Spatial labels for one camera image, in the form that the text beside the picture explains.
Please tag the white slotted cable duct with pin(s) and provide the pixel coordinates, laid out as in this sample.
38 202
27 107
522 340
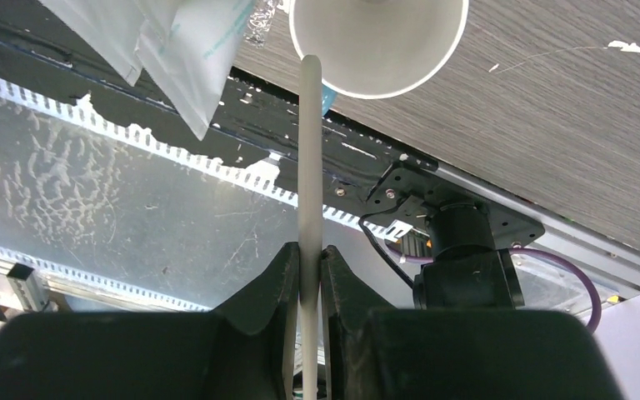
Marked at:
76 159

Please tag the clear oval textured tray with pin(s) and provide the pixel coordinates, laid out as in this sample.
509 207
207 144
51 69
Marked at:
261 20

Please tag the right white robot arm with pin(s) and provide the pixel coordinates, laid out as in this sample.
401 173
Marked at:
468 272

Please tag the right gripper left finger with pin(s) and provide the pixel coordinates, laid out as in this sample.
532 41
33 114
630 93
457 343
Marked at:
242 349

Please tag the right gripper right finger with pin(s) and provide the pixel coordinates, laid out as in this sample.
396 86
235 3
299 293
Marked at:
374 350

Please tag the white tube black cap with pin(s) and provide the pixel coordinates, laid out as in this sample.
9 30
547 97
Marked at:
116 29

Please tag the blue mug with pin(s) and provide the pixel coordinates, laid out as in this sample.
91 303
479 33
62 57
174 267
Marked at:
372 50

